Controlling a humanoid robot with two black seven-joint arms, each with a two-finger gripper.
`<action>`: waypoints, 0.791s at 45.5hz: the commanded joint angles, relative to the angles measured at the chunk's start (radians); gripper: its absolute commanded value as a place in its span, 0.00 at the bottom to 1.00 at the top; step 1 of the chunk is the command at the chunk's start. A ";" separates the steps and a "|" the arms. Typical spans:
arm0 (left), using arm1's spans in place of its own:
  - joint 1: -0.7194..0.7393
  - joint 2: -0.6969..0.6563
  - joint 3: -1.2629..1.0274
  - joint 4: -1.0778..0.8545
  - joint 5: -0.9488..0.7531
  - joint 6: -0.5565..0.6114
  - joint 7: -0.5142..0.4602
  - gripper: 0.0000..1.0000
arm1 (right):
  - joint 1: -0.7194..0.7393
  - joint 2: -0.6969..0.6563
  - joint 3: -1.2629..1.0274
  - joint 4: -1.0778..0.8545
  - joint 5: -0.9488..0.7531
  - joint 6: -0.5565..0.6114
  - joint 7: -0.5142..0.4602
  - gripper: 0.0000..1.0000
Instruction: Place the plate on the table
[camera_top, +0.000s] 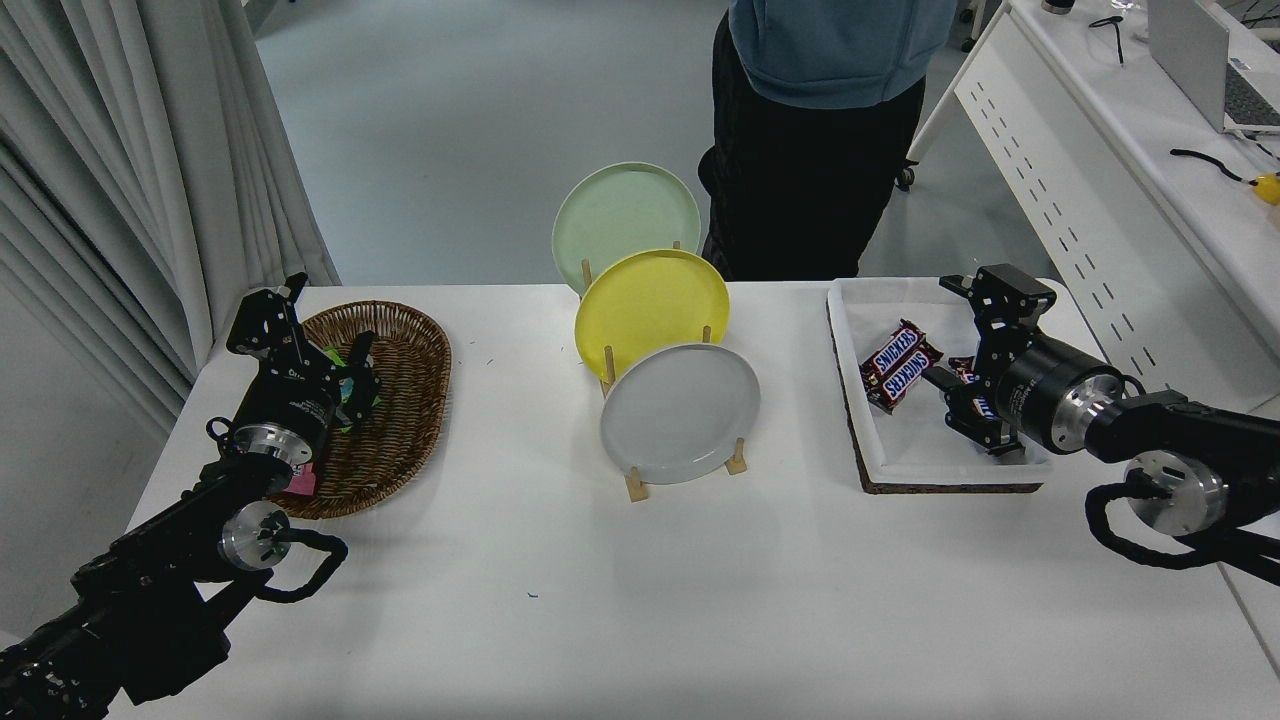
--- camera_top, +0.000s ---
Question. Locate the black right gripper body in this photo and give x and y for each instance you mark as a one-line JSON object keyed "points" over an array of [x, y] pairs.
{"points": [[1030, 392]]}

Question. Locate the office chair base with casters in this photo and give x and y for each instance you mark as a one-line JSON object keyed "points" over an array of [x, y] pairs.
{"points": [[969, 40]]}

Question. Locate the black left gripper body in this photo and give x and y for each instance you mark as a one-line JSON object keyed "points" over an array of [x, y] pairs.
{"points": [[295, 405]]}

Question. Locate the wooden plate rack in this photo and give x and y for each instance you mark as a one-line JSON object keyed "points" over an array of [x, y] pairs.
{"points": [[636, 490]]}

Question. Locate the grey curtain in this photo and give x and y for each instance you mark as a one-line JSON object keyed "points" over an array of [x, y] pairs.
{"points": [[130, 150]]}

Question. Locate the grey round plate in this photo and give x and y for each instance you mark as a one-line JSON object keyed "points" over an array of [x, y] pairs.
{"points": [[680, 415]]}

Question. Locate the pink snack packet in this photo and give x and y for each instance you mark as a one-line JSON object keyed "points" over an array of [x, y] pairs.
{"points": [[300, 484]]}

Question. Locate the small dark round object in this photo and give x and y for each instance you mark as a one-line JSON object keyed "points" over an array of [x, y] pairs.
{"points": [[1057, 5]]}

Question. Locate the person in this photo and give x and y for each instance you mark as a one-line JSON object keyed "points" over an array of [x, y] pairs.
{"points": [[810, 150]]}

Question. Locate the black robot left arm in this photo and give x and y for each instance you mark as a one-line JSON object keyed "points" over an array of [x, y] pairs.
{"points": [[150, 590]]}

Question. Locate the white lined tray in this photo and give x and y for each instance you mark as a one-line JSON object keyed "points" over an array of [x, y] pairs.
{"points": [[910, 445]]}

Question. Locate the green snack packet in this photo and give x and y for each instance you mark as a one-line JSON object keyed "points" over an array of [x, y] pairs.
{"points": [[326, 353]]}

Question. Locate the pale green round plate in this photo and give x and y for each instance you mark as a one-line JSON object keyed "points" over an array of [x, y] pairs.
{"points": [[620, 210]]}

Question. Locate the yellow round plate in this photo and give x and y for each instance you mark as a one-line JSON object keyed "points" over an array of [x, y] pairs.
{"points": [[645, 305]]}

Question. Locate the brown wicker basket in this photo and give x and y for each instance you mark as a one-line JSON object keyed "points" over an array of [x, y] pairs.
{"points": [[405, 400]]}

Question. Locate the white side table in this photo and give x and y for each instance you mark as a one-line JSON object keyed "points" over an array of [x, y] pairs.
{"points": [[1262, 625]]}

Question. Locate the Snickers bar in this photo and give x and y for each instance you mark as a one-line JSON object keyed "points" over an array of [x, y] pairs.
{"points": [[908, 378], [962, 368], [893, 352]]}

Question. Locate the small yellow object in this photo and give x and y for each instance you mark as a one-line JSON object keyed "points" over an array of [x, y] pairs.
{"points": [[1268, 188]]}

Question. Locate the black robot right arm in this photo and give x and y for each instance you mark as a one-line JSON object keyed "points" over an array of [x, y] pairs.
{"points": [[1200, 440]]}

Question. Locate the white desk with perforated panel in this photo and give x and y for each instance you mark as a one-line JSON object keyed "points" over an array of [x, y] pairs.
{"points": [[1050, 200]]}

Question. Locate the silver laptop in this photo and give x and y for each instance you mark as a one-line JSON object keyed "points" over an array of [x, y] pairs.
{"points": [[1190, 50]]}

